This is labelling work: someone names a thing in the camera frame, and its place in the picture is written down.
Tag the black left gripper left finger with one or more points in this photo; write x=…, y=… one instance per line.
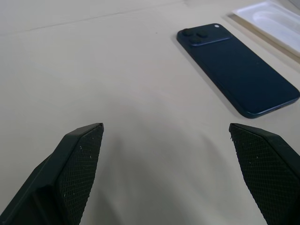
x=70, y=168

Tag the white plastic tray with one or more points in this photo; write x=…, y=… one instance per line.
x=269, y=23

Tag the dark blue smartphone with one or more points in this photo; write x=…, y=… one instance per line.
x=234, y=70

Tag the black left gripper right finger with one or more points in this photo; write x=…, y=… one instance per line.
x=269, y=168

